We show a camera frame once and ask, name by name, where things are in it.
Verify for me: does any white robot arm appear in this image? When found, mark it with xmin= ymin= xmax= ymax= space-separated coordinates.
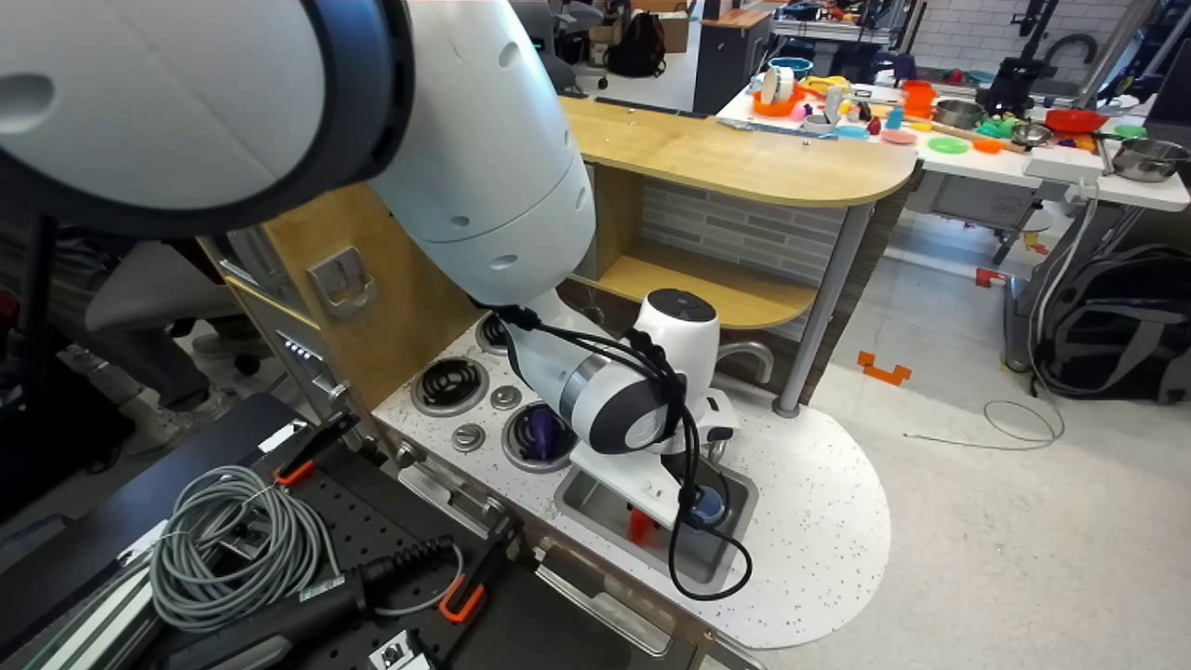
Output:
xmin=0 ymin=0 xmax=693 ymax=454

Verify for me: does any blue cup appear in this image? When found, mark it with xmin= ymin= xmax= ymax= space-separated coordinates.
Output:
xmin=685 ymin=489 xmax=724 ymax=529

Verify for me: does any wooden curved counter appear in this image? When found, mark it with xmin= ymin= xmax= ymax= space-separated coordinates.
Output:
xmin=560 ymin=97 xmax=912 ymax=331

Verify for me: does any metal sink basin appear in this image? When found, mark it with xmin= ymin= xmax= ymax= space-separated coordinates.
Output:
xmin=557 ymin=465 xmax=756 ymax=591

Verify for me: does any white speckled toy counter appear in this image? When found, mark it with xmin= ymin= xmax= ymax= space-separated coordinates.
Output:
xmin=372 ymin=331 xmax=894 ymax=650

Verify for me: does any left orange-tipped black clamp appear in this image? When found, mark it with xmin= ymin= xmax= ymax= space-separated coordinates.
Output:
xmin=270 ymin=413 xmax=357 ymax=489

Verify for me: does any orange-tipped black clamp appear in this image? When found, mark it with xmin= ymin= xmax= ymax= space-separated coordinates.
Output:
xmin=440 ymin=517 xmax=518 ymax=627
xmin=270 ymin=413 xmax=357 ymax=489

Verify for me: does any black perforated board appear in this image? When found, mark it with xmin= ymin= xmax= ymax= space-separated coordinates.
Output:
xmin=0 ymin=390 xmax=649 ymax=670

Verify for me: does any right orange-tipped black clamp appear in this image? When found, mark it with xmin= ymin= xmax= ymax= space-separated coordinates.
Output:
xmin=440 ymin=517 xmax=518 ymax=627

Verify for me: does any black handheld tool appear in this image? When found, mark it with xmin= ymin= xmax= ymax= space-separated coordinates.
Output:
xmin=161 ymin=539 xmax=462 ymax=670

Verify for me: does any black backpack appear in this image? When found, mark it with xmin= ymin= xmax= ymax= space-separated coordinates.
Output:
xmin=1029 ymin=243 xmax=1191 ymax=407

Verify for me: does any cluttered white table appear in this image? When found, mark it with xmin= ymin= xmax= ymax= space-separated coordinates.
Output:
xmin=718 ymin=78 xmax=1191 ymax=212

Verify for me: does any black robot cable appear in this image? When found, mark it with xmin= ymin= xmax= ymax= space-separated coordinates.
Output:
xmin=496 ymin=300 xmax=756 ymax=604

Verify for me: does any orange floor bracket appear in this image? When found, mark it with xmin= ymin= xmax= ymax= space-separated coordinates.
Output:
xmin=856 ymin=350 xmax=912 ymax=387

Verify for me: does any coiled grey cable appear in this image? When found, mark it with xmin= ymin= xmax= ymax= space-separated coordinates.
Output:
xmin=149 ymin=462 xmax=345 ymax=637

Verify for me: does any aluminium extrusion rail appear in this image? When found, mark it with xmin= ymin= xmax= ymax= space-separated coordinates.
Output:
xmin=23 ymin=520 xmax=163 ymax=670

